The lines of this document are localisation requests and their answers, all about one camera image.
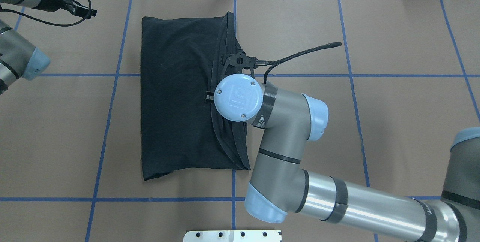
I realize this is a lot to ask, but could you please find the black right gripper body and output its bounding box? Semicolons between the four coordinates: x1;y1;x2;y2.
220;51;257;75

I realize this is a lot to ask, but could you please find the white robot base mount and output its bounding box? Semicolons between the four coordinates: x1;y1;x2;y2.
183;230;283;242

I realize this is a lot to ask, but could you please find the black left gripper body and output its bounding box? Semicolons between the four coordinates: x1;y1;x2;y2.
56;0;97;17

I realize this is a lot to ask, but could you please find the black graphic t-shirt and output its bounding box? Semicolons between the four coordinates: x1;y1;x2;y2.
140;12;251;181

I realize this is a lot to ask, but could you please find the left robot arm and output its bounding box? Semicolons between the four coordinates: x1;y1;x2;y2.
0;0;97;93

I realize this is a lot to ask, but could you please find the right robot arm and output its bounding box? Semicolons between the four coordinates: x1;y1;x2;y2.
214;64;479;242

